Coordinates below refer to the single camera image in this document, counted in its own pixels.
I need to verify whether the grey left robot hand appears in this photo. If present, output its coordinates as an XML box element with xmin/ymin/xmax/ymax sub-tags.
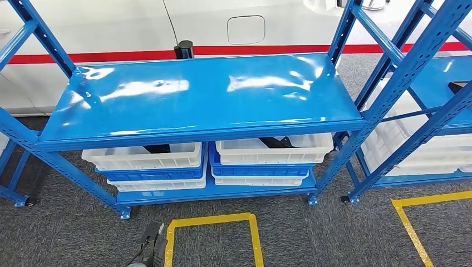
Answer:
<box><xmin>149</xmin><ymin>238</ymin><xmax>169</xmax><ymax>267</ymax></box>

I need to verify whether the blue metal shelf rack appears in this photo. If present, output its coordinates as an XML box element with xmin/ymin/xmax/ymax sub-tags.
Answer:
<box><xmin>333</xmin><ymin>0</ymin><xmax>472</xmax><ymax>205</ymax></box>
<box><xmin>0</xmin><ymin>0</ymin><xmax>472</xmax><ymax>221</ymax></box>
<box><xmin>0</xmin><ymin>130</ymin><xmax>42</xmax><ymax>208</ymax></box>

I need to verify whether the white vehicle with red stripe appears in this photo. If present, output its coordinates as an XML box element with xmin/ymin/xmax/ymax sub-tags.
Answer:
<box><xmin>0</xmin><ymin>0</ymin><xmax>472</xmax><ymax>117</ymax></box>

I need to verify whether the black bracket part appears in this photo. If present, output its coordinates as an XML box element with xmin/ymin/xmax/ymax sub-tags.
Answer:
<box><xmin>142</xmin><ymin>144</ymin><xmax>172</xmax><ymax>155</ymax></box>
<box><xmin>448</xmin><ymin>81</ymin><xmax>471</xmax><ymax>95</ymax></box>
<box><xmin>258</xmin><ymin>137</ymin><xmax>301</xmax><ymax>149</ymax></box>

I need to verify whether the black stanchion post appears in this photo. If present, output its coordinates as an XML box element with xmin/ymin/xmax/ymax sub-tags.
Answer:
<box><xmin>174</xmin><ymin>40</ymin><xmax>195</xmax><ymax>60</ymax></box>

